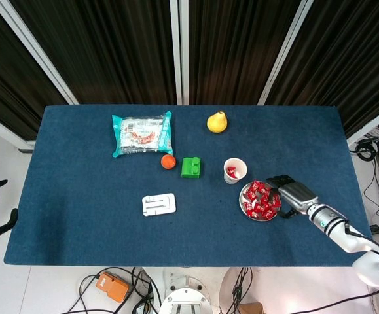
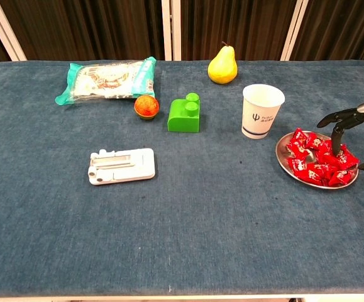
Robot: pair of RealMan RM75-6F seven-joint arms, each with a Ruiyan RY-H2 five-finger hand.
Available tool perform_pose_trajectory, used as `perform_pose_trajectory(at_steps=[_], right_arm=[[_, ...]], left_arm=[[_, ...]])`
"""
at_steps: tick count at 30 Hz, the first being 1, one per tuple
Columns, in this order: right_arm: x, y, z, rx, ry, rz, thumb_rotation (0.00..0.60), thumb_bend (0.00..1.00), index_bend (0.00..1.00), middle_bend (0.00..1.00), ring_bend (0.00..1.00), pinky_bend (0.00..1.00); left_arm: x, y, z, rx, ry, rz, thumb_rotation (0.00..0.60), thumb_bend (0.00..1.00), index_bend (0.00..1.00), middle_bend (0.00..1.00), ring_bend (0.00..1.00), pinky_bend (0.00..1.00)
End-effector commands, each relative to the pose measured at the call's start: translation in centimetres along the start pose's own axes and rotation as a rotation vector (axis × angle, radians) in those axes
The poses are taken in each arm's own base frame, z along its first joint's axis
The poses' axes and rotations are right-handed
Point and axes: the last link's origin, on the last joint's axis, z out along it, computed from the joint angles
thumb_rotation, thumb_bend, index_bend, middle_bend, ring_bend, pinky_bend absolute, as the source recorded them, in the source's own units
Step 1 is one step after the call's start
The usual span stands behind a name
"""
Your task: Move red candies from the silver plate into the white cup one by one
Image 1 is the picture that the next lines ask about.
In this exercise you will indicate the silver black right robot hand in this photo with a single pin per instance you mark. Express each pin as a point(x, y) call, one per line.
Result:
point(298, 194)

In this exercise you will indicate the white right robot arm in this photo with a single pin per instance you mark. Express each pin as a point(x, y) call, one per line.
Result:
point(333, 222)

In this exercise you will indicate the round metal plate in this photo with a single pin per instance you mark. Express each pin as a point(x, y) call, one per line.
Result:
point(241, 200)

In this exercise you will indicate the white paper cup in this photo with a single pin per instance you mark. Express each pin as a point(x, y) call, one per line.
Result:
point(230, 181)

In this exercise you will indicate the blue felt table cloth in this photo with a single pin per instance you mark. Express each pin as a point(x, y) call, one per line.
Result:
point(78, 212)

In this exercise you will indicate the yellow pear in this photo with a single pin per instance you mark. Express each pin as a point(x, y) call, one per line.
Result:
point(217, 124)

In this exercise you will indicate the green toy block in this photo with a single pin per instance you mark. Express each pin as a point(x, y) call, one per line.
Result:
point(189, 170)

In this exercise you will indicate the grey round floor disc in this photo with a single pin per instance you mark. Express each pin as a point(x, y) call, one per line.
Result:
point(228, 288)

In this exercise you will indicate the brown cardboard box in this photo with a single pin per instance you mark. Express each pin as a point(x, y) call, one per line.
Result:
point(251, 309)

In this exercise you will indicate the white folding phone stand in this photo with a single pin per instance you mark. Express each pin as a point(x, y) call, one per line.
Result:
point(166, 206)

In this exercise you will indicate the orange ball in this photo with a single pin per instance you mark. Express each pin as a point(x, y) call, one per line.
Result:
point(168, 162)

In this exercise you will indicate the orange control box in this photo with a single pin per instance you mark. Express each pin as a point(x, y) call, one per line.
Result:
point(112, 288)

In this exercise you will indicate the white robot torso base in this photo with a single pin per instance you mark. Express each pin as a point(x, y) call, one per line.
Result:
point(186, 299)

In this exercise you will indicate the teal noodle packet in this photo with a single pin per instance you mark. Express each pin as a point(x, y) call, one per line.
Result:
point(140, 134)

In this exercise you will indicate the white frame post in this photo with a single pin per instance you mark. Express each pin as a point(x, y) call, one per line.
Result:
point(284, 52)
point(372, 125)
point(34, 52)
point(184, 49)
point(175, 49)
point(6, 131)

